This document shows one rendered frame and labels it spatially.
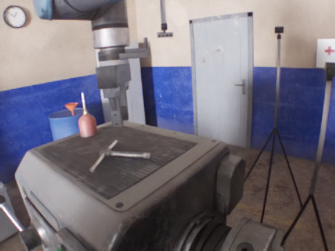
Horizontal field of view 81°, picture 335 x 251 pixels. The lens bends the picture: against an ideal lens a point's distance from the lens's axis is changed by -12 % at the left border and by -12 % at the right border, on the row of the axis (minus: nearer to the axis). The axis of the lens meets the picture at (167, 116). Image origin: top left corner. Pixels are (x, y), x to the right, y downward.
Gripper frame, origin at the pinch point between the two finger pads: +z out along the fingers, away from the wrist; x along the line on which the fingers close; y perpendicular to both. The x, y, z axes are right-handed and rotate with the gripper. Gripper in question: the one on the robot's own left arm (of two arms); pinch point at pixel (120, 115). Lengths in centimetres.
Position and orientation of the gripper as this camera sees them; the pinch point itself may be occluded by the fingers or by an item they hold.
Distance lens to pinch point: 59.2
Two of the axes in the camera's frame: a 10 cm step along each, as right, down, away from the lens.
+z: 0.7, 9.6, 2.8
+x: -0.9, 2.9, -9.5
